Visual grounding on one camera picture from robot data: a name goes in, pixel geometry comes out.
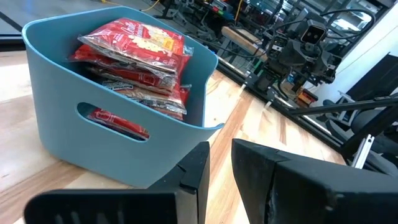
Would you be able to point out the blue plastic basket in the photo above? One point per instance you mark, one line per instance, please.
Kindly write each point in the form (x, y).
(93, 146)

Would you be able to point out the black flat panel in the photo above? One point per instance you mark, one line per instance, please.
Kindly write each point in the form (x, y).
(373, 77)

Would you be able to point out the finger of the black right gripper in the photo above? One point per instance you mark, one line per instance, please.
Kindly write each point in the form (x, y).
(317, 73)
(299, 79)

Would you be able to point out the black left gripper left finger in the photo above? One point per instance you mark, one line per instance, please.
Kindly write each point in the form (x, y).
(124, 208)

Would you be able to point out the wooden workbench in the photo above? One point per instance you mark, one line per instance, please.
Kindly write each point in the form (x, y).
(242, 40)

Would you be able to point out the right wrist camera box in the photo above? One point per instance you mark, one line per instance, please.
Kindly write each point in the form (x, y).
(313, 32)

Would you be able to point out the small orange box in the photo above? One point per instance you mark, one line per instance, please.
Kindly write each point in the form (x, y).
(308, 96)

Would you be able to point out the black office chair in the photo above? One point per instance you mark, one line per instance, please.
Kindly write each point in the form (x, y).
(373, 124)

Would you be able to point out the red Orville Redenbacher popcorn bag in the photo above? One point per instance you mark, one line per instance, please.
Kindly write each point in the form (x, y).
(140, 43)
(149, 96)
(124, 70)
(185, 95)
(118, 123)

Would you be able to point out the silver metal bracket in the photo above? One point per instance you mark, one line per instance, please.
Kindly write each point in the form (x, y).
(362, 152)

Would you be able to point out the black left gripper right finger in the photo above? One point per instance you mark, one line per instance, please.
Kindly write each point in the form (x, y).
(311, 193)

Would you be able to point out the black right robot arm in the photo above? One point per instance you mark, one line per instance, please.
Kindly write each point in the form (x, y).
(264, 81)

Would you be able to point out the background robot workstation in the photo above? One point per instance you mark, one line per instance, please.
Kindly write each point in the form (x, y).
(199, 12)

